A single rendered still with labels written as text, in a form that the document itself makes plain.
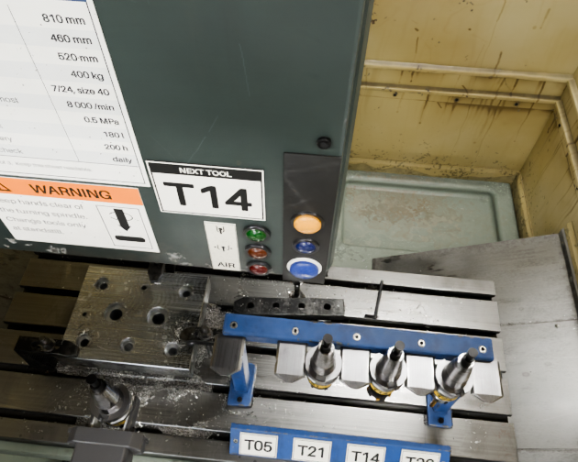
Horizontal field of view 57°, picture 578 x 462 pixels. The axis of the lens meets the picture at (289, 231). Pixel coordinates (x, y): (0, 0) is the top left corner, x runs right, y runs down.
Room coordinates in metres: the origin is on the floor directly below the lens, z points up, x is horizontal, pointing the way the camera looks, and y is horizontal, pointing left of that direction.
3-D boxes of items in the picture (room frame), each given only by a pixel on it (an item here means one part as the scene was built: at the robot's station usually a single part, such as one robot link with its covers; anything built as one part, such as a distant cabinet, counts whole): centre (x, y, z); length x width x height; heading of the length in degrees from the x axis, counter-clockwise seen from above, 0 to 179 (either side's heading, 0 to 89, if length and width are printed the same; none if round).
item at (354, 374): (0.33, -0.12, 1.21); 0.07 x 0.05 x 0.01; 176
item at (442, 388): (0.31, -0.28, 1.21); 0.06 x 0.06 x 0.03
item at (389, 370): (0.32, -0.17, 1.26); 0.04 x 0.04 x 0.07
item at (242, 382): (0.40, 0.10, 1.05); 0.10 x 0.05 x 0.30; 176
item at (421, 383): (0.32, -0.23, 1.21); 0.07 x 0.05 x 0.01; 176
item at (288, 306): (0.57, 0.00, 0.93); 0.26 x 0.05 x 0.06; 90
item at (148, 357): (0.52, 0.34, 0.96); 0.29 x 0.23 x 0.05; 86
